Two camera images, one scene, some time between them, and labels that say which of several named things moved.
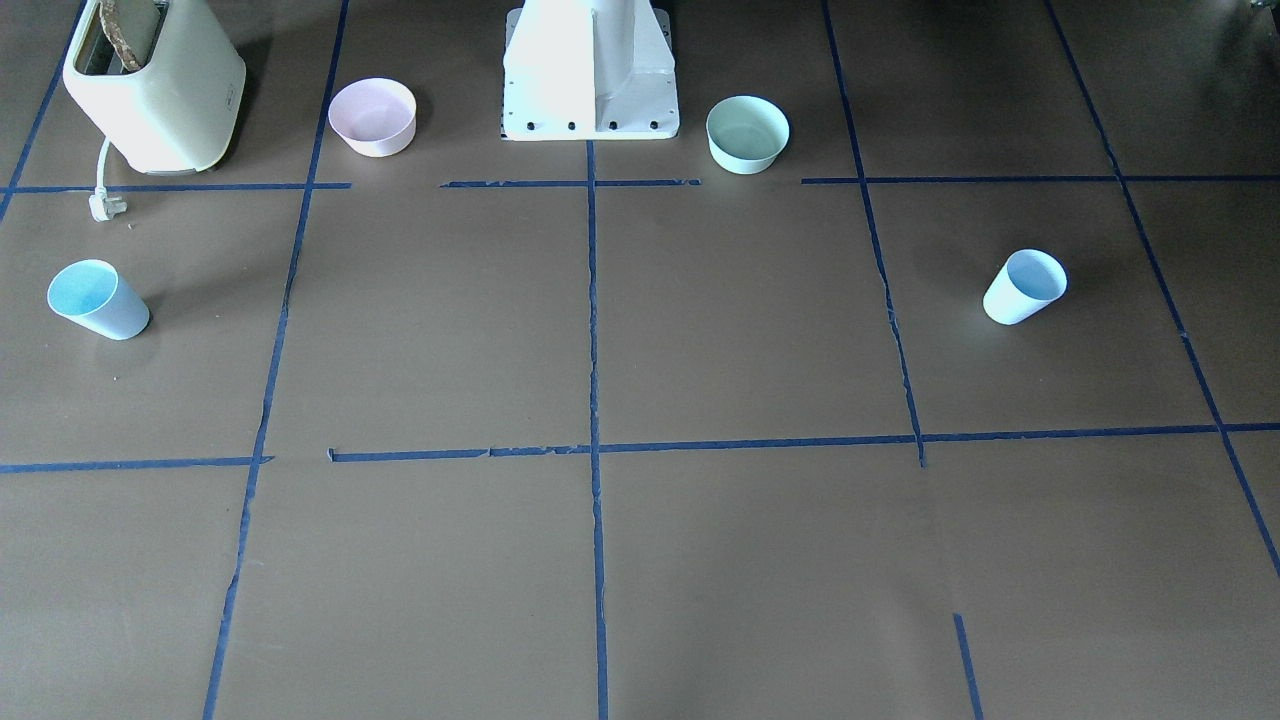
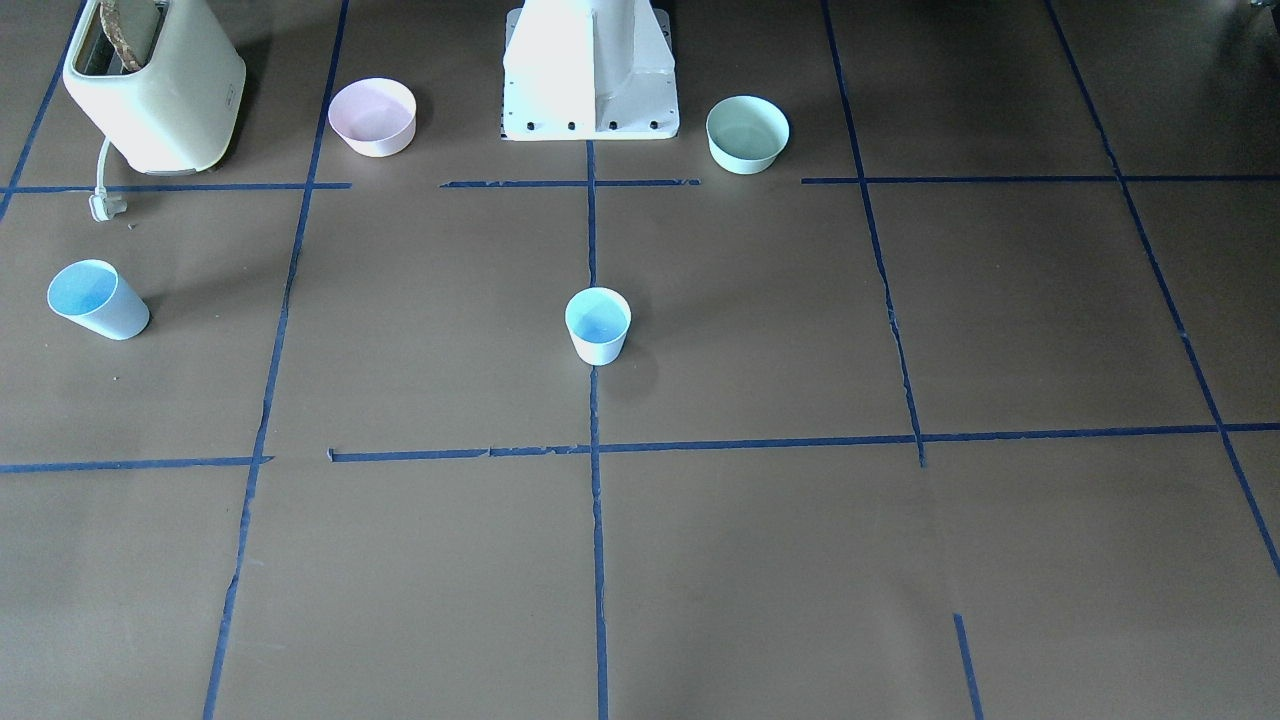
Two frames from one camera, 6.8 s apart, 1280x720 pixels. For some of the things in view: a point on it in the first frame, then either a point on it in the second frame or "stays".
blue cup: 1027,282 -> 598,319
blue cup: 95,295 stays
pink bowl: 373,117 stays
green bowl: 747,133 stays
